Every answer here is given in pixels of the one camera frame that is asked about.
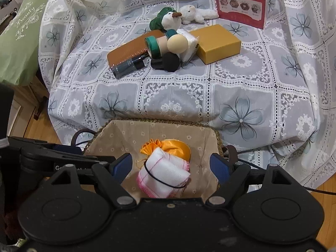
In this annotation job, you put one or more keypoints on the beige sponge puff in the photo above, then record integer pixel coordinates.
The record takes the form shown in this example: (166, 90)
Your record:
(178, 44)

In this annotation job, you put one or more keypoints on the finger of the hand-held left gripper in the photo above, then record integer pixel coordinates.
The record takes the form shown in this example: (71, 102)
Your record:
(103, 160)
(69, 149)

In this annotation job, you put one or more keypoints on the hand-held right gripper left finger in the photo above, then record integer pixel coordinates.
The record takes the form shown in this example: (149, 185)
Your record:
(123, 164)

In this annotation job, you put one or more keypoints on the brown leather notebook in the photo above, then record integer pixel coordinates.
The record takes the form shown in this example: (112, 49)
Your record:
(126, 52)

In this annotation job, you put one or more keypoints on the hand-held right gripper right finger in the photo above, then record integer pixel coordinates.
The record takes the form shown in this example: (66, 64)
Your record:
(219, 166)

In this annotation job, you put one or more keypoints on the yellow box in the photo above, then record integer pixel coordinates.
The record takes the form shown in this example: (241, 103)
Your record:
(218, 44)

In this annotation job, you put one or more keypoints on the wicker basket with fabric liner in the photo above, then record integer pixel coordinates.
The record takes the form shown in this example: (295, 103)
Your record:
(118, 136)

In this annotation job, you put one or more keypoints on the white tissue pack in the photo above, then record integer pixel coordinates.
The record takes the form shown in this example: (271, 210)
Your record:
(190, 44)

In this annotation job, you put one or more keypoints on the red and teal box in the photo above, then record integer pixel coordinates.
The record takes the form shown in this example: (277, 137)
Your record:
(241, 13)

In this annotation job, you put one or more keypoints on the white plush bunny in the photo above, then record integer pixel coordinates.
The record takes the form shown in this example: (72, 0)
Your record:
(194, 13)

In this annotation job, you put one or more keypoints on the white towel with pink edge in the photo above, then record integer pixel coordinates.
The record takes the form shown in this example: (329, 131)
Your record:
(162, 170)

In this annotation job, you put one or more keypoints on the green printed pillow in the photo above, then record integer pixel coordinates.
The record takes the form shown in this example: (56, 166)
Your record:
(21, 44)

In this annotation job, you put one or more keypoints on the white lace floral cloth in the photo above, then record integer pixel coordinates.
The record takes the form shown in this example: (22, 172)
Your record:
(236, 84)

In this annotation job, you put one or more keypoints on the clear packaged dark tube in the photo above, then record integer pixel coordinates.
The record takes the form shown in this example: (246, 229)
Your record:
(128, 65)

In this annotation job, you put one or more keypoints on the teal round cap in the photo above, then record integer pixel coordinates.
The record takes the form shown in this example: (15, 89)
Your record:
(172, 32)

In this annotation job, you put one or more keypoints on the orange satin pouch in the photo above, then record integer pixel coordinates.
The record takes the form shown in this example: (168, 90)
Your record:
(173, 147)

